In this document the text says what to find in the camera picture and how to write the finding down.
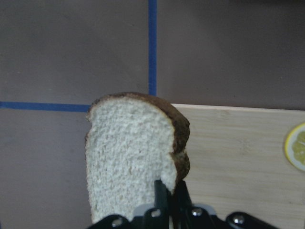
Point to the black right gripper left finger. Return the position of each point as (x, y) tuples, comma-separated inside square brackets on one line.
[(161, 212)]

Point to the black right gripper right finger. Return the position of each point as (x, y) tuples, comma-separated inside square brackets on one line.
[(181, 204)]

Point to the white bread slice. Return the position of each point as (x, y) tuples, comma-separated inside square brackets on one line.
[(134, 140)]

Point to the wooden cutting board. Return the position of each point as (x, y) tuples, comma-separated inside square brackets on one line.
[(238, 163)]

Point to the lemon slice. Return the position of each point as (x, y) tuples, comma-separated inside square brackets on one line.
[(295, 147)]

